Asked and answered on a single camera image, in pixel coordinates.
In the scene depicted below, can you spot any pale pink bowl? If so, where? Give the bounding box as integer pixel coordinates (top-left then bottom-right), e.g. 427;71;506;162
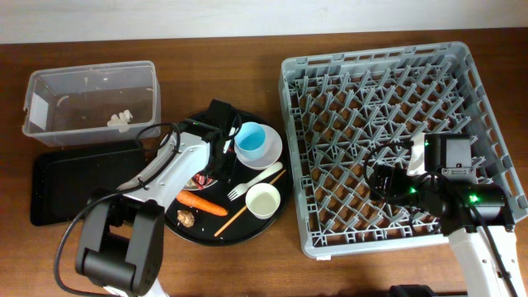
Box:
234;122;283;170

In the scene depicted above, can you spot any orange carrot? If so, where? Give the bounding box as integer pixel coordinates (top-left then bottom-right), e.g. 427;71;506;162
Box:
177;190;228;216

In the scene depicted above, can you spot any white plastic fork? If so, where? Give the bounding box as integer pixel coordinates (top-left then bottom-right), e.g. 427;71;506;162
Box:
228;162;283;201

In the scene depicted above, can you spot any grey dishwasher rack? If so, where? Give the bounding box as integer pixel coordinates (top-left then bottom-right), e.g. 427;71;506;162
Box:
279;42;527;260

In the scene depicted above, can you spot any clear plastic waste bin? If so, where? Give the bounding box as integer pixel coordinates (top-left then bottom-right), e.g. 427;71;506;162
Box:
22;60;161;146

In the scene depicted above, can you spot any wooden chopstick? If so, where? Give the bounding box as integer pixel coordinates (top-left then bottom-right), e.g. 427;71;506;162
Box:
214;168;286;237

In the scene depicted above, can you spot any white paper cup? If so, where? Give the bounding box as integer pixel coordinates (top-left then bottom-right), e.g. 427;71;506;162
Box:
245;183;281;219

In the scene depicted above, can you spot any black rectangular tray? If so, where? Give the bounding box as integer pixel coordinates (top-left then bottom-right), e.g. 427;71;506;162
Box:
30;140;146;226

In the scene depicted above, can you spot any round black serving tray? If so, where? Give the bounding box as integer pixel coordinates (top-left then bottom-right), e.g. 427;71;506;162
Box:
163;108;293;248

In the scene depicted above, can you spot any brown ginger piece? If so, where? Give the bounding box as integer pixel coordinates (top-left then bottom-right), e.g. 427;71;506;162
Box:
177;210;195;228

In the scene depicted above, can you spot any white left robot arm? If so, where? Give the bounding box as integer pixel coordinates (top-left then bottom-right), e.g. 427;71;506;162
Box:
53;119;241;296

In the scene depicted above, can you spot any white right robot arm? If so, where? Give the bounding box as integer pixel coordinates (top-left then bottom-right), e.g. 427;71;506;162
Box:
365;164;527;296

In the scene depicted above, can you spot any light blue plastic cup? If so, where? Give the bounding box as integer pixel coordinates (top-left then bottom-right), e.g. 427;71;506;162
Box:
234;122;266;160

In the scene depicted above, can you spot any red snack wrapper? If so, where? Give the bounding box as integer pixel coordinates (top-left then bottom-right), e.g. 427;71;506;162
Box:
191;173;215;190

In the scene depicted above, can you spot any grey plate with food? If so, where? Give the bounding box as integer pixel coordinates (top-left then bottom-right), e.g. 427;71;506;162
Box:
183;174;217;191

